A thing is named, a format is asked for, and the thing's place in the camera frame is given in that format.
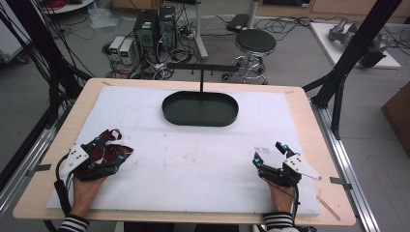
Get round white table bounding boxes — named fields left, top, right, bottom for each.
left=41, top=0, right=97, bottom=15

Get dark red patterned cloth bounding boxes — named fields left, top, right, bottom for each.
left=98, top=128, right=134, bottom=167

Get large black computer tower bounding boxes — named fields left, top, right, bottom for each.
left=132, top=9, right=160, bottom=63

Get white foam board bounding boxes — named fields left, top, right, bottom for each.
left=46, top=85, right=322, bottom=218

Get person's dark trousers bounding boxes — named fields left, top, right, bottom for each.
left=123, top=221, right=240, bottom=232

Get person's left hand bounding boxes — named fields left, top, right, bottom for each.
left=71, top=175, right=108, bottom=218

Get black frame post with brace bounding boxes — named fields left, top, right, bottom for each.
left=302, top=0, right=404, bottom=140

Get brown wooden cabinet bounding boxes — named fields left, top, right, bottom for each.
left=380, top=81, right=410, bottom=150

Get white table leg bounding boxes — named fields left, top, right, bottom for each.
left=192, top=0, right=210, bottom=63

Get white power supply unit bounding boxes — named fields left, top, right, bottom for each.
left=118, top=39, right=136, bottom=66
left=108, top=35, right=126, bottom=63

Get white floor platform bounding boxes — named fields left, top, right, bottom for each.
left=308, top=21, right=402, bottom=70

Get slim black computer tower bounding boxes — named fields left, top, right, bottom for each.
left=157, top=5, right=178, bottom=51

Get black frame post with cables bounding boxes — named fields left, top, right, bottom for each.
left=5, top=0, right=93, bottom=130

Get black cables on floor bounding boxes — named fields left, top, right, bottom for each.
left=253, top=14, right=327, bottom=37

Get left hand-held gripper black cable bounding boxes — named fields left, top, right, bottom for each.
left=53, top=154, right=73, bottom=218

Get hand-held gripper black cable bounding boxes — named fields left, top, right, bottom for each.
left=289, top=183, right=302, bottom=224
left=53, top=154, right=73, bottom=218

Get clear plastic bag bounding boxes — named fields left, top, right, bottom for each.
left=87, top=5, right=124, bottom=31

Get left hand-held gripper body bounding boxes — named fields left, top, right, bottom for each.
left=59, top=136, right=127, bottom=183

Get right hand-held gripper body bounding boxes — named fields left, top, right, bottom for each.
left=256, top=153, right=323, bottom=189

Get black flat device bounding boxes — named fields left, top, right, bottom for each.
left=225, top=13, right=250, bottom=34

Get thin wooden stick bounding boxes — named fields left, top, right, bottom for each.
left=315, top=194, right=342, bottom=222

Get person's right hand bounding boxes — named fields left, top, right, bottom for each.
left=264, top=179, right=296, bottom=216

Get black round stool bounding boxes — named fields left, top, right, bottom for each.
left=221, top=28, right=278, bottom=86

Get right hand-held gripper black cable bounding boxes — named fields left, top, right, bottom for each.
left=289, top=183, right=302, bottom=224

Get black hanger stand with tray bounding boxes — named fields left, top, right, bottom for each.
left=161, top=62, right=240, bottom=128

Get tangle of floor cables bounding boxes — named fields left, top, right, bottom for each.
left=102, top=44, right=196, bottom=80

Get aluminium rail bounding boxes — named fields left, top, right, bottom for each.
left=0, top=126, right=62, bottom=212
left=309, top=99, right=382, bottom=232

